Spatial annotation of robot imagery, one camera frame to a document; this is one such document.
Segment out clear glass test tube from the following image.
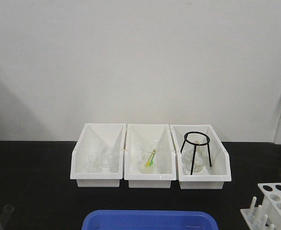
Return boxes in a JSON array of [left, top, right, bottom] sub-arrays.
[[0, 205, 14, 229]]

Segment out white test tube rack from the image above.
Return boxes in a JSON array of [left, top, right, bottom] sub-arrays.
[[240, 183, 281, 230]]

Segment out middle white storage bin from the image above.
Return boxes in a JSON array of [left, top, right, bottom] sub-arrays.
[[124, 124, 176, 189]]

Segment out white storage bin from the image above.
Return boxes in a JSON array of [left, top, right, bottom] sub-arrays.
[[124, 124, 176, 189], [170, 125, 232, 190], [70, 123, 126, 187]]

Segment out glass beaker with droppers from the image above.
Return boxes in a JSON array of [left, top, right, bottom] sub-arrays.
[[138, 139, 163, 174]]

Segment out small glass beakers in bin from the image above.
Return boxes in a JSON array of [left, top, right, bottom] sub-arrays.
[[86, 147, 118, 173]]

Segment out left white storage bin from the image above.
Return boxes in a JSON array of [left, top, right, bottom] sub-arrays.
[[70, 123, 126, 187]]

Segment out glass flask under tripod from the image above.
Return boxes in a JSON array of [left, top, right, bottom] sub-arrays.
[[181, 145, 207, 175]]

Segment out right white storage bin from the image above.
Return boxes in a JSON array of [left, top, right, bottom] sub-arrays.
[[170, 125, 232, 190]]

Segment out blue plastic tray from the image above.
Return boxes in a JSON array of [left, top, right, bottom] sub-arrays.
[[82, 210, 219, 230]]

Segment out black wire tripod stand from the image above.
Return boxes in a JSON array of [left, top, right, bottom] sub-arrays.
[[180, 131, 213, 175]]

